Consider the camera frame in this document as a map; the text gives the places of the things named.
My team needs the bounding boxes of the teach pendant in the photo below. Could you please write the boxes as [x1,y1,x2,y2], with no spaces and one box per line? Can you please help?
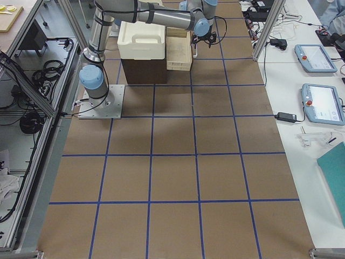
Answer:
[301,84,344,126]
[294,44,337,73]

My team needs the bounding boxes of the white drawer handle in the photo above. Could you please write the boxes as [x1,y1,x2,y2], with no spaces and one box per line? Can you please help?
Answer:
[192,43,198,59]

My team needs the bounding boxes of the aluminium frame post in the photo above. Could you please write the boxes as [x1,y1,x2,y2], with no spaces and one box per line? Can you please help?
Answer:
[252,0,285,62]

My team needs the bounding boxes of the dark wooden drawer cabinet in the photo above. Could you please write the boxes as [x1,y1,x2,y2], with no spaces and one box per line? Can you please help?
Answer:
[121,59,167,85]

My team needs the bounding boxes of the white plastic storage box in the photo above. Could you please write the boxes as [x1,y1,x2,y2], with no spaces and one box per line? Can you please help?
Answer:
[118,22,165,60]

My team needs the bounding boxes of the metal base plate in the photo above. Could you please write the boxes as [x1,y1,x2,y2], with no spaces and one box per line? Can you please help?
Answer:
[77,84,125,119]

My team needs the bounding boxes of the lower teach pendant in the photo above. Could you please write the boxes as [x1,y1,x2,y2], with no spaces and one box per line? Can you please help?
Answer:
[301,84,344,126]

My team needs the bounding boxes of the clear acrylic part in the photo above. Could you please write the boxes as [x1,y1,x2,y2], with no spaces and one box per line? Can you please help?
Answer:
[296,127,344,147]

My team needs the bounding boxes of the black power adapter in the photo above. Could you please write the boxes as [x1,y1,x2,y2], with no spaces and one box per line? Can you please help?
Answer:
[274,112,297,123]

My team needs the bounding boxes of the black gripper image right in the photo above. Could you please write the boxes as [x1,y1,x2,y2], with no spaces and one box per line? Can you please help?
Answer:
[191,32,216,45]

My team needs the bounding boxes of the upper teach pendant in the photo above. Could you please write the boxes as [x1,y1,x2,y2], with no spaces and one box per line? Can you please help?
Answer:
[294,44,337,73]

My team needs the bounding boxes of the wooden board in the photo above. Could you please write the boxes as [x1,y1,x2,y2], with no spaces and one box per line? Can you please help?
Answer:
[1,1,24,33]

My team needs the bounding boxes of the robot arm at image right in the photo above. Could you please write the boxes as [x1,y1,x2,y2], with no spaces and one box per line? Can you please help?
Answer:
[79,1,218,108]

